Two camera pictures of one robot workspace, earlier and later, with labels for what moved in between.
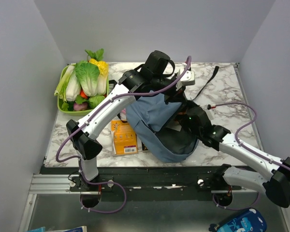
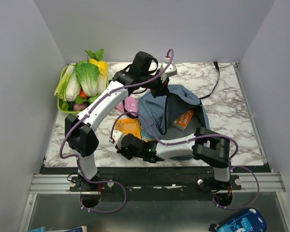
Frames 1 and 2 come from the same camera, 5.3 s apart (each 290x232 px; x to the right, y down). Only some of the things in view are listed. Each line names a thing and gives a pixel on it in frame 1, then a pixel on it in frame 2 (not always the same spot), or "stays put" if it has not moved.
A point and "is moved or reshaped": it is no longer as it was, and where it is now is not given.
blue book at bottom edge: (79, 229) stays put
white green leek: (65, 73) stays put
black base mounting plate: (144, 183) stays put
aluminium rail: (53, 184) stays put
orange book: (124, 138) is moved or reshaped
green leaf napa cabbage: (88, 74) stays put
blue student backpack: (152, 119) is moved or reshaped
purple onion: (82, 106) stays put
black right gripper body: (185, 121) → (127, 153)
